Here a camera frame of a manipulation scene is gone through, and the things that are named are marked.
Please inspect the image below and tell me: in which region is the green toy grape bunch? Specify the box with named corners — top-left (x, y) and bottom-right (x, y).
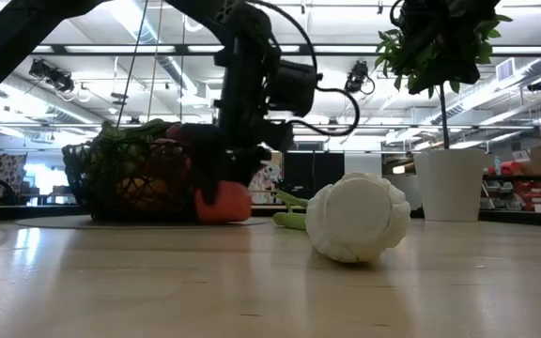
top-left (94, 118), bottom-right (178, 156)

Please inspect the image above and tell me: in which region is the yellow toy fruit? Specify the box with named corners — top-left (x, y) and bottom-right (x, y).
top-left (116, 177), bottom-right (171, 210)

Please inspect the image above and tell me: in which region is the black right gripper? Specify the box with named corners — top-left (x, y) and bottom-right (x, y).
top-left (394, 0), bottom-right (502, 95)

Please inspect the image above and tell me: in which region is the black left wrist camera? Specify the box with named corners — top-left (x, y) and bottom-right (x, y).
top-left (268, 59), bottom-right (319, 118)

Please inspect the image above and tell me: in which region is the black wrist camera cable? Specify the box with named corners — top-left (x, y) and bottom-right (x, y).
top-left (246, 0), bottom-right (362, 138)

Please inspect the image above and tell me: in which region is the green potted tree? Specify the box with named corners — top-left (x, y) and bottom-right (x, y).
top-left (374, 0), bottom-right (514, 150)

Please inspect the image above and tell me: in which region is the white cup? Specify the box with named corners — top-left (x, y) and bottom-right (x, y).
top-left (413, 148), bottom-right (492, 223)

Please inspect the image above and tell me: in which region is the grey round mat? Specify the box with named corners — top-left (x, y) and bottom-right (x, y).
top-left (15, 214), bottom-right (271, 231)

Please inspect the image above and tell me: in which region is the orange toy bell pepper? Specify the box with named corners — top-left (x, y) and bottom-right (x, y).
top-left (193, 180), bottom-right (254, 224)

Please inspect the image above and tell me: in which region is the black hanging cable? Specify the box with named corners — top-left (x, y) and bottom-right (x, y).
top-left (113, 0), bottom-right (150, 128)

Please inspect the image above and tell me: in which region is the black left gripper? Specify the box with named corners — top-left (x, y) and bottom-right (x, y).
top-left (190, 18), bottom-right (295, 207)

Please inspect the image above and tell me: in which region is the shelf with red bins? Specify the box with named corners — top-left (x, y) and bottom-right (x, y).
top-left (481, 159), bottom-right (541, 213)

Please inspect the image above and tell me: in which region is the patterned fabric panel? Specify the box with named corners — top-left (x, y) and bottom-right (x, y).
top-left (0, 153), bottom-right (28, 201)

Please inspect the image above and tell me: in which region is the black wire basket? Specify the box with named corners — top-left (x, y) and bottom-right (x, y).
top-left (61, 138), bottom-right (201, 223)

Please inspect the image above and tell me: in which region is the black partition panel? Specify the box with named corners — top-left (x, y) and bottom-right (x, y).
top-left (283, 150), bottom-right (346, 198)

